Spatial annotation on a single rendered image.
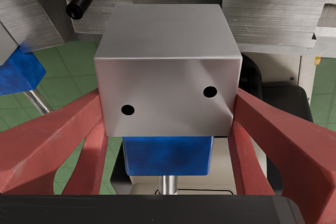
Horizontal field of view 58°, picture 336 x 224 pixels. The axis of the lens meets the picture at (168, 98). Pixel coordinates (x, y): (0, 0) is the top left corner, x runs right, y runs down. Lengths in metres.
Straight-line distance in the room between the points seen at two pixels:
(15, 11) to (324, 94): 1.37
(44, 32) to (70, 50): 1.18
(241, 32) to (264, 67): 0.80
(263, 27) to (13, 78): 0.22
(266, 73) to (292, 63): 0.08
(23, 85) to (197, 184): 0.31
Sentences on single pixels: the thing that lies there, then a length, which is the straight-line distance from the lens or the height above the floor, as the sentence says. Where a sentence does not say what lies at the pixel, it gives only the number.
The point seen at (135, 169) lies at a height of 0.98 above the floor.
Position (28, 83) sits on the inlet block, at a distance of 0.30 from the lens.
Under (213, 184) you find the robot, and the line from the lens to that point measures 0.50.
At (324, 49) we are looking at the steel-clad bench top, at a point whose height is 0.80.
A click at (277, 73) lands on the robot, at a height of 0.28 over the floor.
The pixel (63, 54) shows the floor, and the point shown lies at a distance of 1.49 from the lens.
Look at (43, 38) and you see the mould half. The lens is 0.28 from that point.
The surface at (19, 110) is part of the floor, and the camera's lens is 1.94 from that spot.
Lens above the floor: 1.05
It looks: 45 degrees down
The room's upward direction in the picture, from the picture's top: 168 degrees counter-clockwise
